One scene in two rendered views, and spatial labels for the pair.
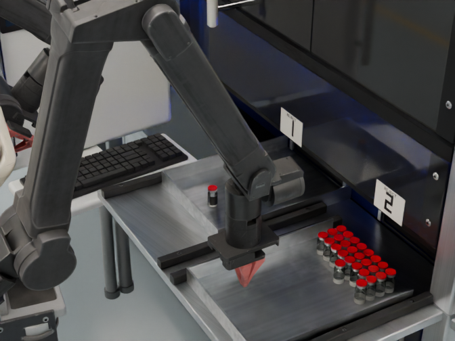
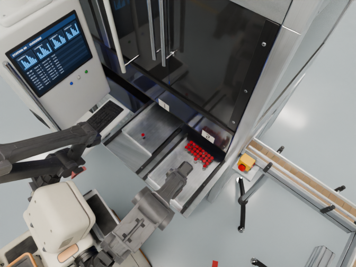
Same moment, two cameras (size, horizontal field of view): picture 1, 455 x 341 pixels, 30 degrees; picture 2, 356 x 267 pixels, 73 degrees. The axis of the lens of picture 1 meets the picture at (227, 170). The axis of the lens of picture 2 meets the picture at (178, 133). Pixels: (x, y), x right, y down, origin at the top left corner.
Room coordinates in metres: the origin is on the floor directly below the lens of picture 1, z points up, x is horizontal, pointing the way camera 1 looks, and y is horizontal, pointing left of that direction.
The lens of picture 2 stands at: (0.77, 0.09, 2.22)
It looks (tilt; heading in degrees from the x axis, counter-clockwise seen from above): 60 degrees down; 340
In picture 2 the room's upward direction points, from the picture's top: 1 degrees clockwise
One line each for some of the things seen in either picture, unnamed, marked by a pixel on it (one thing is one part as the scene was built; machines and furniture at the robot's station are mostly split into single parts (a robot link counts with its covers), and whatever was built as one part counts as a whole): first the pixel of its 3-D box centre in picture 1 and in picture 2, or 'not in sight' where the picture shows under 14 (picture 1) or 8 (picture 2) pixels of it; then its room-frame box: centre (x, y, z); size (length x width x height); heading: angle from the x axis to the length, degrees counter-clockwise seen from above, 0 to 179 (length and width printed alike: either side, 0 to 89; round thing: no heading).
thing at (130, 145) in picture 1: (105, 166); (96, 123); (1.79, 0.30, 0.82); 0.40 x 0.14 x 0.02; 124
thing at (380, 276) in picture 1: (355, 261); (198, 153); (1.31, -0.25, 0.90); 0.18 x 0.02 x 0.05; 29
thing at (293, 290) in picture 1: (297, 285); (184, 170); (1.25, -0.13, 0.90); 0.34 x 0.26 x 0.04; 119
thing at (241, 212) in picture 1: (246, 196); not in sight; (1.11, -0.03, 1.19); 0.07 x 0.06 x 0.07; 120
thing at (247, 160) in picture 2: not in sight; (246, 161); (1.15, -0.46, 0.99); 0.08 x 0.07 x 0.07; 120
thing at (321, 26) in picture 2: not in sight; (318, 35); (1.44, -0.83, 1.50); 0.85 x 0.01 x 0.59; 120
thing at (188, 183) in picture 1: (255, 184); (155, 125); (1.60, -0.06, 0.90); 0.34 x 0.26 x 0.04; 120
